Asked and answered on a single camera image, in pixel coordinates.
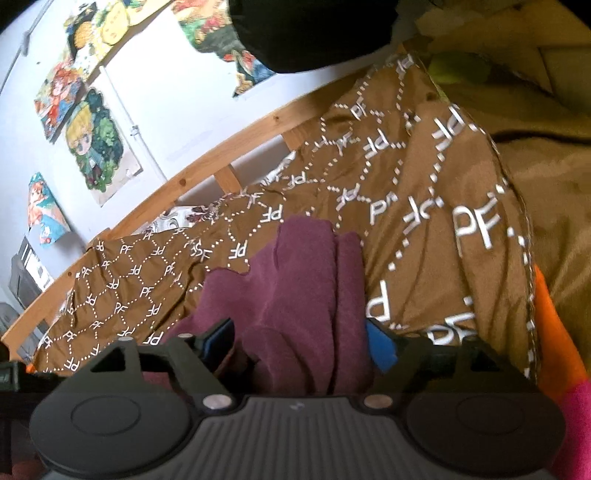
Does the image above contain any maroon long-sleeved shirt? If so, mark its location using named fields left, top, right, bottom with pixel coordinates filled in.
left=139, top=217, right=375, bottom=398

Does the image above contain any black storage unit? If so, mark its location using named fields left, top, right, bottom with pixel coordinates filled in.
left=9, top=235, right=54, bottom=305

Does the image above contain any black cloth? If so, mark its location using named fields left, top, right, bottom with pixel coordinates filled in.
left=228, top=0, right=430, bottom=75

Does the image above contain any blond figure wall poster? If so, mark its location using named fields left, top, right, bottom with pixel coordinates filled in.
left=65, top=88, right=144, bottom=206

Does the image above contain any orange cloth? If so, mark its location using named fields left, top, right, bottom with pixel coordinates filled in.
left=526, top=268, right=587, bottom=402

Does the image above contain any orange-haired figure wall poster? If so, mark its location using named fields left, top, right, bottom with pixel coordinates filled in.
left=34, top=58, right=88, bottom=141

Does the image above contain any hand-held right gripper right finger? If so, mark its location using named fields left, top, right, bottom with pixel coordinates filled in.
left=362, top=318, right=513, bottom=411

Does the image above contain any tan blanket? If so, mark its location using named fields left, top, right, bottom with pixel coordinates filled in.
left=406, top=0, right=591, bottom=370

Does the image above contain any pink cloth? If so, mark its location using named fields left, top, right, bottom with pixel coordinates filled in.
left=549, top=374, right=591, bottom=480

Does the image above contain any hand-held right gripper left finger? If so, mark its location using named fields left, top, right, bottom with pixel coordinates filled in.
left=81, top=318, right=237, bottom=411

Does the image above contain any colourful torn wall poster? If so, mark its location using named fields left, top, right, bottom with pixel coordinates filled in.
left=173, top=0, right=278, bottom=95

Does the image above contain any brown printed blanket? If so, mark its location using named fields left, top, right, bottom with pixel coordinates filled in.
left=34, top=51, right=541, bottom=384

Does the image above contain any yellow face wall poster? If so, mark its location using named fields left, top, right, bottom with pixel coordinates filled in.
left=65, top=0, right=171, bottom=61

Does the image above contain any green cloth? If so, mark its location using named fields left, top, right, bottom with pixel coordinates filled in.
left=427, top=53, right=490, bottom=88

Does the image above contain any white floral patterned cloth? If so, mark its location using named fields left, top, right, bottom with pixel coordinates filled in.
left=143, top=203, right=232, bottom=241

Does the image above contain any blue figure wall poster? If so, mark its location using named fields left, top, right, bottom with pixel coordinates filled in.
left=28, top=173, right=70, bottom=247

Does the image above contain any wooden bed frame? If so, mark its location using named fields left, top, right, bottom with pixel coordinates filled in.
left=0, top=44, right=409, bottom=363

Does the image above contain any white wall cable duct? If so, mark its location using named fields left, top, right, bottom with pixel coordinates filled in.
left=102, top=65, right=167, bottom=182

